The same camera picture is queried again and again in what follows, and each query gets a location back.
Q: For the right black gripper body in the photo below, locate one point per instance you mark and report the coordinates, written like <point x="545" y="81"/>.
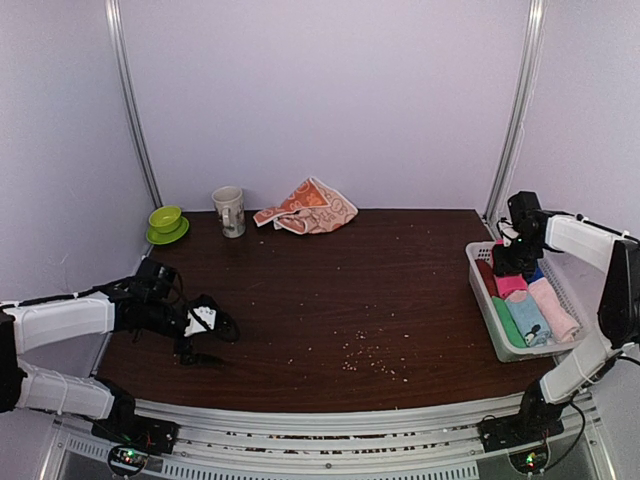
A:
<point x="518" y="260"/>

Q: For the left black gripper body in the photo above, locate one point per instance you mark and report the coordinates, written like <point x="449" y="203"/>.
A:
<point x="183" y="349"/>

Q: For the pink microfiber towel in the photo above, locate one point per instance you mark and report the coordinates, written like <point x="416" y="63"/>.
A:
<point x="506" y="277"/>

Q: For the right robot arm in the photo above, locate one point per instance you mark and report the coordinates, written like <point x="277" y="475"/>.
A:
<point x="612" y="313"/>

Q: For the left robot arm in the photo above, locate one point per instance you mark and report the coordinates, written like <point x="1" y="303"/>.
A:
<point x="42" y="340"/>

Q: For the dark blue rolled towel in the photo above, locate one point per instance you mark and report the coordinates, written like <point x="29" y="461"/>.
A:
<point x="536" y="275"/>

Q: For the red rolled towel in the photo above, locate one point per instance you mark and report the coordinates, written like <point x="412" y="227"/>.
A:
<point x="486" y="272"/>

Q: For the white plastic basket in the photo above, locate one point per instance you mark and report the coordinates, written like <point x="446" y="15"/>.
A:
<point x="505" y="351"/>

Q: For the blue cartoon rolled towel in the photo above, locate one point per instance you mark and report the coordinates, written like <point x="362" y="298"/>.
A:
<point x="528" y="319"/>

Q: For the green rolled towel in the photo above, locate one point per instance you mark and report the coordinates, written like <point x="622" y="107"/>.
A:
<point x="513" y="334"/>

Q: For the light pink rolled towel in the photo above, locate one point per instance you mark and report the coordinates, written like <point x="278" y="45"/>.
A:
<point x="563" y="326"/>

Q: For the green plastic plate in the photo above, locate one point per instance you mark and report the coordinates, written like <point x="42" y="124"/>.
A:
<point x="155" y="237"/>

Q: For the green plastic bowl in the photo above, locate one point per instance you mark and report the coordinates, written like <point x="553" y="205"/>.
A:
<point x="165" y="219"/>

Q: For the beige ceramic mug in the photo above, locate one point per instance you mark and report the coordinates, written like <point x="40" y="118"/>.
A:
<point x="229" y="205"/>

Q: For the orange patterned towel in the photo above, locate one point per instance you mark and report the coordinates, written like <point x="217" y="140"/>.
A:
<point x="313" y="208"/>

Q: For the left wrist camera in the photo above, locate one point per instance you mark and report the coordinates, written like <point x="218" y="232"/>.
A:
<point x="200" y="320"/>

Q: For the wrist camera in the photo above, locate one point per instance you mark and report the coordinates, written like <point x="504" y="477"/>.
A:
<point x="524" y="224"/>
<point x="200" y="320"/>

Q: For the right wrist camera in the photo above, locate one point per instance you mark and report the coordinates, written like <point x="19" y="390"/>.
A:
<point x="524" y="224"/>

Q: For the right aluminium frame post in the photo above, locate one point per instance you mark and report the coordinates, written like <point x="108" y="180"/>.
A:
<point x="524" y="92"/>

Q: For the aluminium frame post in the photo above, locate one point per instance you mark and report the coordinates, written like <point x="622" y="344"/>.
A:
<point x="524" y="92"/>
<point x="118" y="42"/>

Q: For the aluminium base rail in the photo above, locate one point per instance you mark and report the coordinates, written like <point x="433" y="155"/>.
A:
<point x="441" y="442"/>

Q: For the left aluminium frame post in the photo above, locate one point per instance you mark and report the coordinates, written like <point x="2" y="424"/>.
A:
<point x="118" y="42"/>

